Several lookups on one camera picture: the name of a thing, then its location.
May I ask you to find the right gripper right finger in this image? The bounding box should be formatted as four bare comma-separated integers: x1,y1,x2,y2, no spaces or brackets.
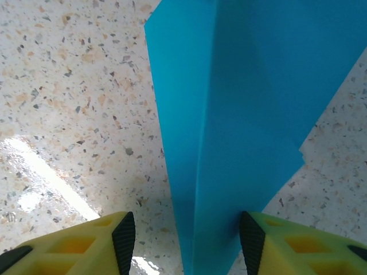
239,210,367,275

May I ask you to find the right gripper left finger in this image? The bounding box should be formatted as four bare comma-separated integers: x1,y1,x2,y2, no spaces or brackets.
0,211,136,275

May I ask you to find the blue paper sheet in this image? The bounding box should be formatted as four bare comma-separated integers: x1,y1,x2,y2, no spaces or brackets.
143,0,367,275

